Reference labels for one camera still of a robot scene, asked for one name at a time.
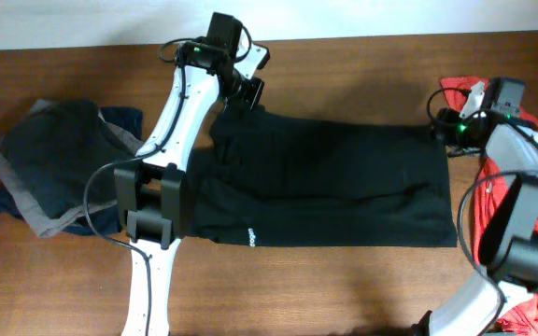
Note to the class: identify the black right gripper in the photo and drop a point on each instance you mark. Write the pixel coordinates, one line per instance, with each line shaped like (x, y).
(444, 130)

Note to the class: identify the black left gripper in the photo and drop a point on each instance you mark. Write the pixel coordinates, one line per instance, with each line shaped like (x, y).
(247, 96)

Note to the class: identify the black shirt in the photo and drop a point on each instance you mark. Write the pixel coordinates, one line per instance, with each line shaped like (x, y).
(270, 180)

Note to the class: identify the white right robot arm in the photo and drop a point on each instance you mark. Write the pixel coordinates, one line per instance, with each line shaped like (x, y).
(506, 266)

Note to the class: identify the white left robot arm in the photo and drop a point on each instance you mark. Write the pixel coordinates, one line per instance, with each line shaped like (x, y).
(151, 192)

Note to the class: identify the navy folded garment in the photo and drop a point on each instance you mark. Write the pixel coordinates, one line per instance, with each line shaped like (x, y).
(119, 119)

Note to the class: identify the red shirt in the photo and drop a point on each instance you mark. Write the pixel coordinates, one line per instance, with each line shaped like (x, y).
(522, 319)

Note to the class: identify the dark grey folded garment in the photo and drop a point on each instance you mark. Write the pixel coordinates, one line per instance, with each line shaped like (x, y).
(54, 152)

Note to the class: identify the light grey folded garment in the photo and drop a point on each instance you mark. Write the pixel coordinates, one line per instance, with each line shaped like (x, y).
(31, 214)

